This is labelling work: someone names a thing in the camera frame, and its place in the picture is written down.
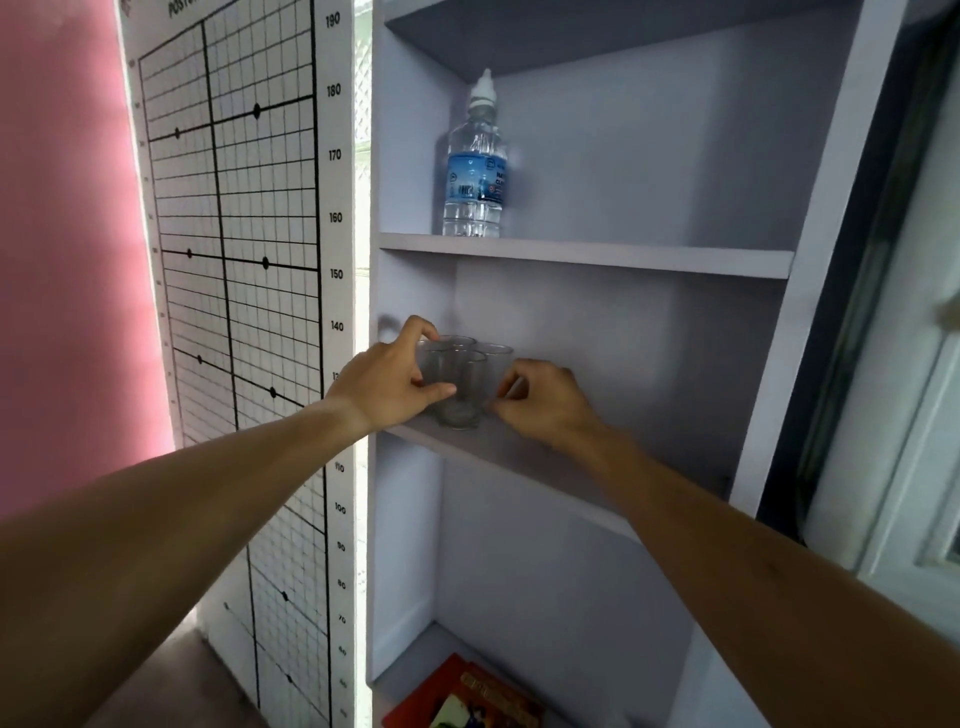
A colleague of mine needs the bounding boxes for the person's left hand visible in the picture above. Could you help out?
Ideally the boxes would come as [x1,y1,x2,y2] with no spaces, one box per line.
[323,315,459,439]

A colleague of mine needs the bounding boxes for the person's right hand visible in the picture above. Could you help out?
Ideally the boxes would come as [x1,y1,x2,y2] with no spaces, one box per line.
[490,358,606,453]

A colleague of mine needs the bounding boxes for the clear drinking glass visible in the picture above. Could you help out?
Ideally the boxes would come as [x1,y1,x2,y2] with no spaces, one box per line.
[415,335,478,391]
[472,342,516,402]
[437,351,489,431]

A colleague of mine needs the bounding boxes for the person's right forearm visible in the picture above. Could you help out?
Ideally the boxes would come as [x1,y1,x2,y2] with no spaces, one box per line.
[551,423,960,728]

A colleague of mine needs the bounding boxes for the person's left forearm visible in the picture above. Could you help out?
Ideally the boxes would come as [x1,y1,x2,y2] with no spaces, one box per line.
[0,396,376,728]

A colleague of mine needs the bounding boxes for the white shelf unit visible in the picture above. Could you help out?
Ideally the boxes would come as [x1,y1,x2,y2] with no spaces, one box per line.
[366,0,913,728]

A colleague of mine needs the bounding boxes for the clear plastic bottle blue label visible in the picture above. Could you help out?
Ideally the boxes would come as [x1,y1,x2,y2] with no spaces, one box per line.
[441,68,509,240]

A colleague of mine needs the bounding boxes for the white grid height chart board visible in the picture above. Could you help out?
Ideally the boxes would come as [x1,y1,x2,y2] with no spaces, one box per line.
[112,0,358,728]

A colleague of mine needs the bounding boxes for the red book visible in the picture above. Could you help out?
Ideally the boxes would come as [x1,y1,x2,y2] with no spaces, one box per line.
[381,652,546,728]

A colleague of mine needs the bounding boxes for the white door with dark frame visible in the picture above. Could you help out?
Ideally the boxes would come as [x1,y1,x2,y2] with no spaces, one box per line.
[756,0,960,648]

